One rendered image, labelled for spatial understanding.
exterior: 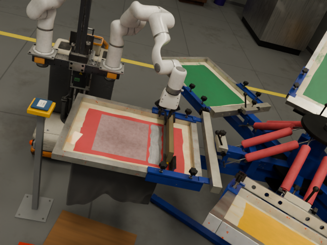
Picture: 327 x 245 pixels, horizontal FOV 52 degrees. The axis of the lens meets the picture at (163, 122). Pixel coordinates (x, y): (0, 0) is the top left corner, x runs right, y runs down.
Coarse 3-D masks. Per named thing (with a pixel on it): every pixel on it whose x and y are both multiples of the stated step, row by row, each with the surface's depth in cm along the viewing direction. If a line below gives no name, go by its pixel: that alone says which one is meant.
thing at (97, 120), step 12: (96, 120) 200; (108, 120) 203; (120, 120) 206; (132, 120) 209; (108, 132) 194; (120, 132) 196; (132, 132) 200; (144, 132) 203; (180, 132) 212; (180, 144) 202
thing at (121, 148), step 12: (84, 132) 188; (96, 132) 191; (84, 144) 180; (96, 144) 183; (108, 144) 185; (120, 144) 188; (132, 144) 191; (144, 144) 193; (108, 156) 178; (120, 156) 180; (132, 156) 183; (144, 156) 185; (180, 156) 194; (168, 168) 183; (180, 168) 185
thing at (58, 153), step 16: (80, 96) 209; (144, 112) 215; (64, 128) 181; (192, 128) 213; (64, 144) 175; (192, 144) 201; (64, 160) 167; (80, 160) 167; (96, 160) 168; (112, 160) 171; (192, 160) 193; (144, 176) 173
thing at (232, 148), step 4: (216, 148) 195; (228, 148) 198; (232, 148) 199; (236, 148) 200; (240, 148) 201; (216, 152) 196; (228, 152) 196; (232, 152) 196; (236, 152) 197; (240, 152) 198; (232, 156) 198; (236, 156) 198; (240, 156) 198
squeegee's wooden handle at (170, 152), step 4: (172, 116) 206; (168, 120) 202; (172, 120) 202; (168, 124) 198; (172, 124) 198; (168, 128) 195; (172, 128) 195; (168, 132) 192; (172, 132) 192; (168, 136) 189; (172, 136) 189; (168, 140) 186; (172, 140) 186; (168, 144) 183; (172, 144) 183; (168, 148) 181; (172, 148) 181; (168, 152) 178; (172, 152) 178; (168, 156) 179; (172, 156) 179; (168, 160) 181
